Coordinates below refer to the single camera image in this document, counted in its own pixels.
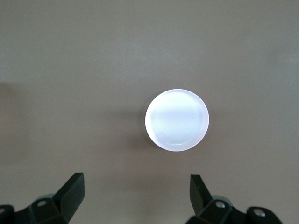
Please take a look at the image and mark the pink round plate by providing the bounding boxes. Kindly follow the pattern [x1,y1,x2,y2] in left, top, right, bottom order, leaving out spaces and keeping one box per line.
[144,88,210,152]

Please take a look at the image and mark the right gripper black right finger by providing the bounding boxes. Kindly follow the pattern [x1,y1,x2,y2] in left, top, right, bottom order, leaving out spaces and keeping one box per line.
[184,174,284,224]

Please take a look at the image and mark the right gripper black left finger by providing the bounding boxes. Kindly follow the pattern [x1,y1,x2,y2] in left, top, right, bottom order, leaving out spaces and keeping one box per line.
[0,172,85,224]

